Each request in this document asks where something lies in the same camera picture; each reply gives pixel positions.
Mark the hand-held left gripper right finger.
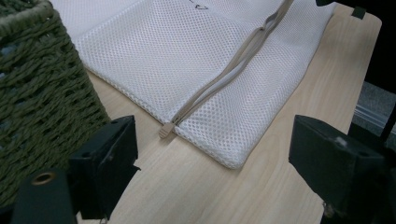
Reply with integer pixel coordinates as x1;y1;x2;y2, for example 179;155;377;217
288;114;388;218

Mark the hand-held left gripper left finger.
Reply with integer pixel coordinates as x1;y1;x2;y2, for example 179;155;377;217
68;115;142;220

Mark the white mesh laundry bag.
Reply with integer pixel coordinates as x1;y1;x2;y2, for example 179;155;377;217
49;0;339;171

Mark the green woven basket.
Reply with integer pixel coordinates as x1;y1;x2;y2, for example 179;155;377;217
0;0;112;209

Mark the dark tape strip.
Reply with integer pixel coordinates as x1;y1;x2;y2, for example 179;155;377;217
351;6;367;21

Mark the metal floor rail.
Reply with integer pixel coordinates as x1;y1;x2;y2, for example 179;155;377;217
354;104;396;135

